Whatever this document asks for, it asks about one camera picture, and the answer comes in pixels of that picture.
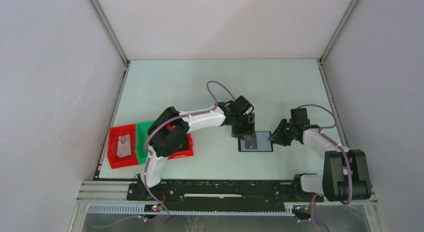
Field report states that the grey cable duct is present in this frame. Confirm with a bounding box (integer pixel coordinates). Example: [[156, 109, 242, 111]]
[[86, 203, 295, 217]]

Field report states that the black leather card holder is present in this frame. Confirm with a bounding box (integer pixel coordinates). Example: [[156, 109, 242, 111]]
[[238, 131, 274, 153]]

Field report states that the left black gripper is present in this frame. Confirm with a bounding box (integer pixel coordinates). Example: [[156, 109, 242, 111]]
[[231, 113, 256, 141]]

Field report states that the silver item in red bin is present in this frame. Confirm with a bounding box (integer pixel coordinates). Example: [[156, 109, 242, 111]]
[[116, 134, 132, 158]]

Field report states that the red bin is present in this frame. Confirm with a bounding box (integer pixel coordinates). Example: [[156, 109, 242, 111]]
[[107, 124, 139, 169], [168, 133, 194, 160]]

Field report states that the left red bin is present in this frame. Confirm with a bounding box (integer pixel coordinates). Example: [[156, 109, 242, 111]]
[[107, 124, 139, 169]]

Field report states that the green bin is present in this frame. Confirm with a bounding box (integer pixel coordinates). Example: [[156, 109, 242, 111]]
[[135, 120, 154, 165]]

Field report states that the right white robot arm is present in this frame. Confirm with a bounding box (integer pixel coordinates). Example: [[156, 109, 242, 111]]
[[268, 104, 372, 205]]

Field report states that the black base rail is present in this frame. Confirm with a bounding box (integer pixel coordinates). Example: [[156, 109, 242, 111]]
[[126, 179, 313, 212]]

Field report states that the right red bin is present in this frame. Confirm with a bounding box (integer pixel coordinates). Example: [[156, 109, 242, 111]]
[[168, 133, 194, 160]]

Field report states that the grey credit card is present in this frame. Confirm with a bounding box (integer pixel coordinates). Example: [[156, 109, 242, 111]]
[[243, 133, 258, 150]]

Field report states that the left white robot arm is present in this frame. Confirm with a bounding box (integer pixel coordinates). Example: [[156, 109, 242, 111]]
[[138, 95, 255, 200]]

